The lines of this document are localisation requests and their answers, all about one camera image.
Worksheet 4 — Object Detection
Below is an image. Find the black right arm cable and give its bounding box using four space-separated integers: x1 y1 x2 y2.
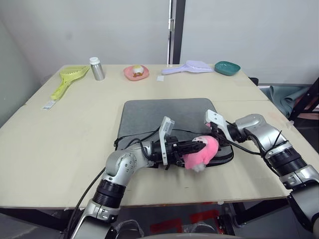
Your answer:
219 120 291 165

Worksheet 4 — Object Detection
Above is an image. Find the silver bottle with white cap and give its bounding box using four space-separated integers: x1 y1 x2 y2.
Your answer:
89 57 106 81

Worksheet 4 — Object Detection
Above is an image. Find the grey fabric laptop bag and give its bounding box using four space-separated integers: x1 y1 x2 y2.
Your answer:
114 98 235 168

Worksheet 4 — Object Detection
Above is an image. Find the black metal rack frame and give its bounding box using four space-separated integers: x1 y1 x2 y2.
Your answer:
288 74 319 123

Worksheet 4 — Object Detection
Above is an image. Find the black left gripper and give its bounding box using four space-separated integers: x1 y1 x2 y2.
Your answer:
165 135 207 168

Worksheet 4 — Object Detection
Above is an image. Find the pink plush mouse toy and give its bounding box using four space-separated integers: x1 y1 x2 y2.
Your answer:
183 134 220 173

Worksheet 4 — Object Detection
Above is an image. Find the black door frame post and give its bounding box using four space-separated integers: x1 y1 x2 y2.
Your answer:
165 0 186 67

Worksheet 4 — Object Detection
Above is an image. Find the small yellow white toy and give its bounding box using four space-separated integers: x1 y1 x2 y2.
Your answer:
132 65 145 78

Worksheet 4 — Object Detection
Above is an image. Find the pink plastic bowl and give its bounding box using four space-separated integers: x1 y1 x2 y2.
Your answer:
123 65 151 82

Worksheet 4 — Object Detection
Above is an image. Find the white printed barcode label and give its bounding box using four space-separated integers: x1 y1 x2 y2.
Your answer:
40 100 57 111

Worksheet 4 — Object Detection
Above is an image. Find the dark rounded loop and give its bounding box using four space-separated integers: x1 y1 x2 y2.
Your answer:
110 220 146 239

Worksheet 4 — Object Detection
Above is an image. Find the yellow-green plastic scoop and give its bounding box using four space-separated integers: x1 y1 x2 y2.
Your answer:
50 65 91 101

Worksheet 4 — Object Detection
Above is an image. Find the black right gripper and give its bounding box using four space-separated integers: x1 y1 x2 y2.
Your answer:
210 121 225 152

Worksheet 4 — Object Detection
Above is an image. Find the teal plastic bowl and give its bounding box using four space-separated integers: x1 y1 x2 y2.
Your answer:
214 60 241 77

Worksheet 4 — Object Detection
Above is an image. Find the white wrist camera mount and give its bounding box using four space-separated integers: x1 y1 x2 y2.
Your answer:
158 116 175 166
204 109 229 133

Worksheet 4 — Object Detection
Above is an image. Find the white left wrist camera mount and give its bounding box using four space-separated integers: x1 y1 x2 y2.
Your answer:
158 116 175 166

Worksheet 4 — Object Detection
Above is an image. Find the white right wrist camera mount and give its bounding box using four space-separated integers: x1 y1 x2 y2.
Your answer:
204 109 229 133

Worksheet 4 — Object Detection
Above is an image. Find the teal cloth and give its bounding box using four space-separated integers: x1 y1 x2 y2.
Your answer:
267 84 313 118

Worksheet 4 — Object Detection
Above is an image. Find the lilac plastic scoop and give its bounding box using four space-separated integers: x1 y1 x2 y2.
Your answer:
161 60 215 76

